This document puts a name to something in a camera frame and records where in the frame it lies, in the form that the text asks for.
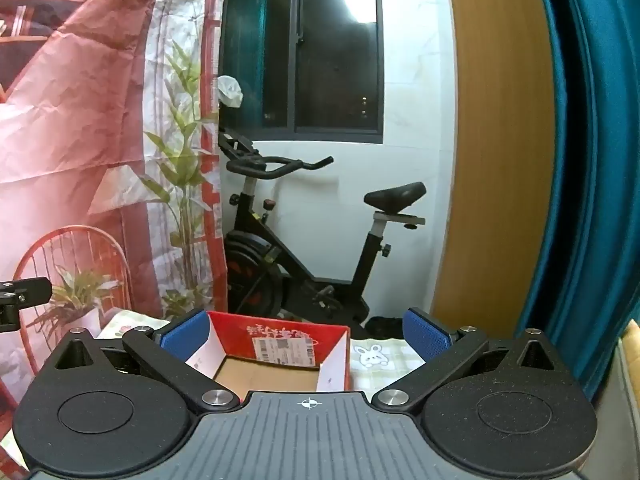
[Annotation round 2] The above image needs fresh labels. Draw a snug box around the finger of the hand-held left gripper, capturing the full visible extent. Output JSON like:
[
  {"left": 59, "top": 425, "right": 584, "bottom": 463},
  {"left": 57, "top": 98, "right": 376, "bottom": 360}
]
[{"left": 0, "top": 276, "right": 53, "bottom": 333}]

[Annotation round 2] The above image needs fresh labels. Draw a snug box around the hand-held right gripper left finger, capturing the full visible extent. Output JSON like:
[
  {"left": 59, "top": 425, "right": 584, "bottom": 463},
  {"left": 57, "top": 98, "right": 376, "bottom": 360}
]
[{"left": 42, "top": 309, "right": 242, "bottom": 412}]

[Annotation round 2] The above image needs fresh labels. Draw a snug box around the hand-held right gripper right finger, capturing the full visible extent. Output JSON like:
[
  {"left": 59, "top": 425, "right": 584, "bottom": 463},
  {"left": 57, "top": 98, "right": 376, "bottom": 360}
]
[{"left": 371, "top": 307, "right": 584, "bottom": 416}]

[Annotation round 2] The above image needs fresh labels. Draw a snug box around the red cardboard box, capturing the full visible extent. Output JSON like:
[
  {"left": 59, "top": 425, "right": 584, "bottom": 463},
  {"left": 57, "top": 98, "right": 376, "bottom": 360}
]
[{"left": 184, "top": 310, "right": 351, "bottom": 395}]

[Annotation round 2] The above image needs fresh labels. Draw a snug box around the dark cloth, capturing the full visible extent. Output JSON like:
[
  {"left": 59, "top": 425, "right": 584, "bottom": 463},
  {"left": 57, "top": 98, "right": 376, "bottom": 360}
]
[{"left": 366, "top": 314, "right": 407, "bottom": 339}]

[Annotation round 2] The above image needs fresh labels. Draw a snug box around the checked bunny tablecloth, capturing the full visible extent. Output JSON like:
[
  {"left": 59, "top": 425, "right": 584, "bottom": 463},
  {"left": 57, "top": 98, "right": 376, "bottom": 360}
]
[{"left": 0, "top": 307, "right": 427, "bottom": 478}]

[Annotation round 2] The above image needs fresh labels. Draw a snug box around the black exercise bike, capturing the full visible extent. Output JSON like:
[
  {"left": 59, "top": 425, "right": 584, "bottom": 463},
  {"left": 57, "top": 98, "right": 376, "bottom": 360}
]
[{"left": 217, "top": 127, "right": 428, "bottom": 327}]

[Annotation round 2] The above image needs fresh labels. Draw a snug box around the red printed backdrop cloth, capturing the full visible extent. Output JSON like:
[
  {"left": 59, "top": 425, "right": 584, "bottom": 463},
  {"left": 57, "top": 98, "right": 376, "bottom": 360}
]
[{"left": 0, "top": 0, "right": 231, "bottom": 476}]

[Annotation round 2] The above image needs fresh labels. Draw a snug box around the wooden door panel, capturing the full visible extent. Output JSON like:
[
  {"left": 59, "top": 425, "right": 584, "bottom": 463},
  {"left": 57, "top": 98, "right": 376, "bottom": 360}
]
[{"left": 431, "top": 0, "right": 559, "bottom": 334}]

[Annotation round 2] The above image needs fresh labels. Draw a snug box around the teal curtain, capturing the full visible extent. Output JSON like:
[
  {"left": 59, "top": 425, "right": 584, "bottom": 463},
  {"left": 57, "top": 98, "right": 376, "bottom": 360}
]
[{"left": 517, "top": 0, "right": 640, "bottom": 402}]

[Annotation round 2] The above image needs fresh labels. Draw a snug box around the white plastic bag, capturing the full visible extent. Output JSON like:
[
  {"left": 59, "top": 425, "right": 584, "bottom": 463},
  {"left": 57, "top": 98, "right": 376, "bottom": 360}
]
[{"left": 216, "top": 74, "right": 244, "bottom": 109}]

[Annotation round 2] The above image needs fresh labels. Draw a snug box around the dark framed window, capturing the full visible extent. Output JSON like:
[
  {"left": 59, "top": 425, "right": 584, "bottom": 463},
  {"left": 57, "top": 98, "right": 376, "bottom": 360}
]
[{"left": 220, "top": 0, "right": 385, "bottom": 144}]

